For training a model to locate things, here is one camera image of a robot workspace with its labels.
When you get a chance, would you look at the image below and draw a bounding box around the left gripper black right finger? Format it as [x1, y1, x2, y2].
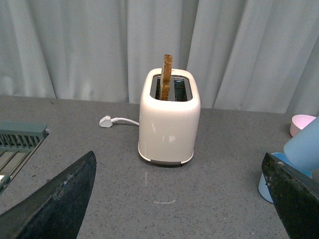
[262, 153, 319, 239]

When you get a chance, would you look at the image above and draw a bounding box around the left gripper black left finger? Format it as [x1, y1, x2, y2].
[0, 151, 97, 239]

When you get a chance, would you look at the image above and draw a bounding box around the pink bowl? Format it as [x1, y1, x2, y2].
[290, 114, 317, 137]

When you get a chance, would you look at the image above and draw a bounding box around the green dish rack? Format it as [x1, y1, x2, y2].
[0, 121, 48, 192]

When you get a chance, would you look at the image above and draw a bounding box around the white power plug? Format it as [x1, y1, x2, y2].
[99, 115, 116, 128]

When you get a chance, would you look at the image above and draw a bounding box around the cream white toaster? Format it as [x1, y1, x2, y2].
[138, 68, 201, 165]

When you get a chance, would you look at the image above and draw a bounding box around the grey white curtain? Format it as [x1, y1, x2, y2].
[0, 0, 319, 115]

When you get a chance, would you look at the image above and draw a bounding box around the toast bread slice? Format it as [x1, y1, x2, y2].
[159, 54, 173, 101]

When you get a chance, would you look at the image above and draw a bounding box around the white power cable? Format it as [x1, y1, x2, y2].
[111, 117, 140, 126]

